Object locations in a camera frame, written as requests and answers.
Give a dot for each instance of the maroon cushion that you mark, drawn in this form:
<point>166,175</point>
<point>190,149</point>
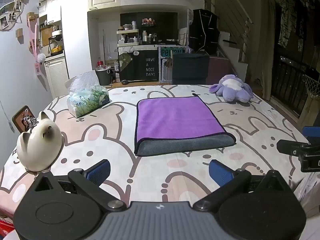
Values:
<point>221,70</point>

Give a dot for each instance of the beige curtain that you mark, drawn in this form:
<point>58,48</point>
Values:
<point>267,50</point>

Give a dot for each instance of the purple plush toy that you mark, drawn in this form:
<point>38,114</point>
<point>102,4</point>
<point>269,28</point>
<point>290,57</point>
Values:
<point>233,87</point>

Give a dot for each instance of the yellow pot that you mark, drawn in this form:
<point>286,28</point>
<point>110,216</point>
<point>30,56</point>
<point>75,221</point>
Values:
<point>56,50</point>

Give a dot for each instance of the white staircase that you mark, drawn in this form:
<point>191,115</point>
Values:
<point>232,52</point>

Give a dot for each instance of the dark chair back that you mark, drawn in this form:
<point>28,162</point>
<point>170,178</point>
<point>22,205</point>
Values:
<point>190,68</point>

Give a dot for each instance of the wall photo display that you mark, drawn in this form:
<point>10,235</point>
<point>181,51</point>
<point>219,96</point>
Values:
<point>11,12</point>

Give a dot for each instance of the grey trash bin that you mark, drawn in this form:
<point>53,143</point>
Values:
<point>103,77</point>

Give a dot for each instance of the white kitchen cabinet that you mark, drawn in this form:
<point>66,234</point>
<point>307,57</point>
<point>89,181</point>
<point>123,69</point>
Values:
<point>57,77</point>

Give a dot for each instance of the white grid rack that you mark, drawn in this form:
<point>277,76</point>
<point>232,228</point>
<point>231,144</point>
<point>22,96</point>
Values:
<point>165,72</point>

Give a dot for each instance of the green leaf tissue pack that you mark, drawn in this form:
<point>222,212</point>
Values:
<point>87,101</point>

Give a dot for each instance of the green sign plate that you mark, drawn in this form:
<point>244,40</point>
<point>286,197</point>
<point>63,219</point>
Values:
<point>170,52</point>

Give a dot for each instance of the black jacket with white trim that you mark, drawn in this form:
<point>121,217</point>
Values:
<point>202,30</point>

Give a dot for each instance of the white ceramic cat figurine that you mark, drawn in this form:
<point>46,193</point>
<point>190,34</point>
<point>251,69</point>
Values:
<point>37,146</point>

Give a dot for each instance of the white storage rack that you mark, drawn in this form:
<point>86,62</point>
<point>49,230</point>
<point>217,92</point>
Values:
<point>127,37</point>

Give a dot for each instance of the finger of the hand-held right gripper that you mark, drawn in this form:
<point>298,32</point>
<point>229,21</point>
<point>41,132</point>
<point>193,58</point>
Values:
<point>312,131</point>
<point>287,146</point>

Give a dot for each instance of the red cup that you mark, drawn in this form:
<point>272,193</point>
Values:
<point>100,63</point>

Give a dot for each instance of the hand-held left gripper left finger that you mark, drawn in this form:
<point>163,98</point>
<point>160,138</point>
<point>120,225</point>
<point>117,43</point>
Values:
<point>99,172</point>

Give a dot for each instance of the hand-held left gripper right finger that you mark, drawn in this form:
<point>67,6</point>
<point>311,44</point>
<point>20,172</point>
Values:
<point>220,173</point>

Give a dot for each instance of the black lettered cabinet curtain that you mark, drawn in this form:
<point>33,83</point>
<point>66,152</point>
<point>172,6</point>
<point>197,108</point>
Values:
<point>140,65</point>

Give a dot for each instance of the white pompom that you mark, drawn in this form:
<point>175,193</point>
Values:
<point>41,58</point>

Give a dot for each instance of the small wooden frame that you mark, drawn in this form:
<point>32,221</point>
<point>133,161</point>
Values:
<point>18,120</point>

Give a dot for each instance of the hanging floral garment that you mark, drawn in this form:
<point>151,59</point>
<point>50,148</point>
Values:
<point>290,17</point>

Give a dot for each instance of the red packet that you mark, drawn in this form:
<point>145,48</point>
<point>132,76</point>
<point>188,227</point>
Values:
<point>6,228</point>

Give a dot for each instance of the black balcony railing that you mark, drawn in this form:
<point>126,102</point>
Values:
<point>290,85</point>

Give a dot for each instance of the purple and grey towel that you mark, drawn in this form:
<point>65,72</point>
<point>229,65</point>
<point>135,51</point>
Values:
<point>175,115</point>

